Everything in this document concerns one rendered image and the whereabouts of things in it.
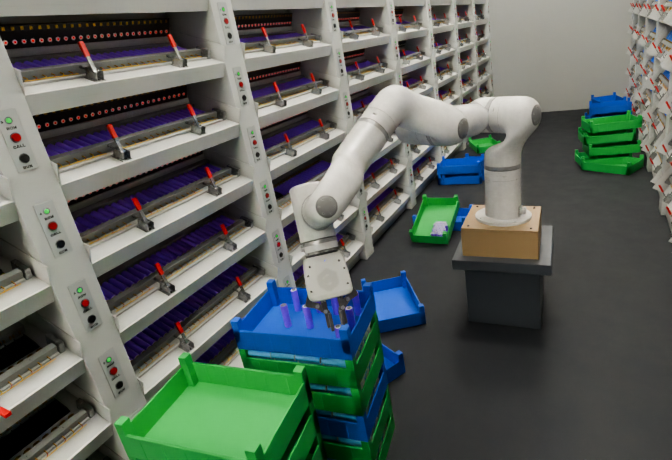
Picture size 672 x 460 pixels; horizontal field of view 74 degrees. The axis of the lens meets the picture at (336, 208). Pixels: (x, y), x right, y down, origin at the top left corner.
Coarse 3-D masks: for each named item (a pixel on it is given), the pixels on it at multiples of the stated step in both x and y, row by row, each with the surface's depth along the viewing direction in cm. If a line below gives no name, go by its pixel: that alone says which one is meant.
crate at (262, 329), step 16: (272, 288) 122; (288, 288) 122; (304, 288) 120; (368, 288) 111; (256, 304) 116; (272, 304) 124; (288, 304) 123; (352, 304) 116; (368, 304) 109; (240, 320) 107; (256, 320) 116; (272, 320) 117; (304, 320) 115; (320, 320) 113; (336, 320) 112; (368, 320) 108; (240, 336) 107; (256, 336) 105; (272, 336) 103; (288, 336) 101; (304, 336) 100; (320, 336) 107; (352, 336) 98; (288, 352) 103; (304, 352) 101; (320, 352) 100; (336, 352) 98; (352, 352) 97
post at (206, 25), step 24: (216, 0) 134; (192, 24) 138; (216, 24) 135; (240, 48) 144; (192, 96) 150; (216, 96) 145; (240, 120) 145; (240, 144) 148; (264, 168) 156; (264, 216) 157; (288, 264) 170
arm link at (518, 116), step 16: (512, 96) 143; (496, 112) 143; (512, 112) 139; (528, 112) 137; (496, 128) 146; (512, 128) 140; (528, 128) 139; (496, 144) 151; (512, 144) 143; (496, 160) 148; (512, 160) 147
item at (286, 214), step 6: (324, 156) 218; (330, 156) 216; (330, 162) 217; (282, 210) 172; (288, 210) 172; (282, 216) 168; (288, 216) 169; (294, 216) 174; (282, 222) 167; (288, 222) 171
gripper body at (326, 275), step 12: (324, 252) 98; (336, 252) 99; (312, 264) 98; (324, 264) 98; (336, 264) 98; (312, 276) 98; (324, 276) 98; (336, 276) 98; (348, 276) 99; (312, 288) 97; (324, 288) 98; (336, 288) 98; (348, 288) 98; (312, 300) 97
